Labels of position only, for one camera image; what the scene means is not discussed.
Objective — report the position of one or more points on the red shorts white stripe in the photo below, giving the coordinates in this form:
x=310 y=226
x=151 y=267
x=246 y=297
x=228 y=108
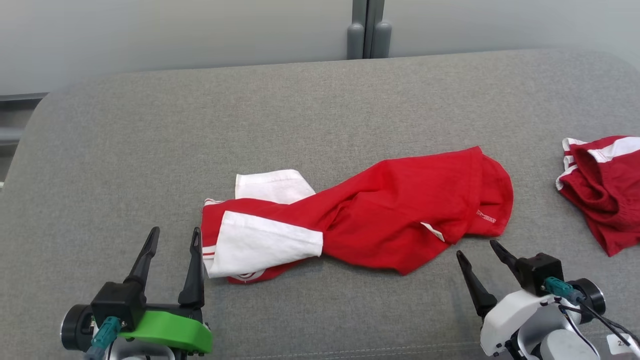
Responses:
x=610 y=190

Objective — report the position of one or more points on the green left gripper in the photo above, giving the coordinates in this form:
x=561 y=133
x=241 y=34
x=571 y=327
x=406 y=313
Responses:
x=175 y=330

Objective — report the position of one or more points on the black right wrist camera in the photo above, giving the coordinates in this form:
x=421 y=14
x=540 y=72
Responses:
x=540 y=267

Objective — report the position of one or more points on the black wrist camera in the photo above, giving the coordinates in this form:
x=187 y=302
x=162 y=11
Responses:
x=117 y=302
x=540 y=267

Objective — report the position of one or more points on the red shirt white sleeves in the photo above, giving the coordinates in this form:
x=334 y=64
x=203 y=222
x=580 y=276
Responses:
x=390 y=215

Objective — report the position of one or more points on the grey upright wall post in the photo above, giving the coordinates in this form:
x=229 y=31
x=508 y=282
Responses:
x=369 y=30

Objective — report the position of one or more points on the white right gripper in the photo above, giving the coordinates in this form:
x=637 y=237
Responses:
x=505 y=320

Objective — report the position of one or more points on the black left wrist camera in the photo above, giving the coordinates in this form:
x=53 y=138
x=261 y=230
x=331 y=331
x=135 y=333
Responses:
x=117 y=302

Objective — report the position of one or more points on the white paper tag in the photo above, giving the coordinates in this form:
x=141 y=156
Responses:
x=622 y=344

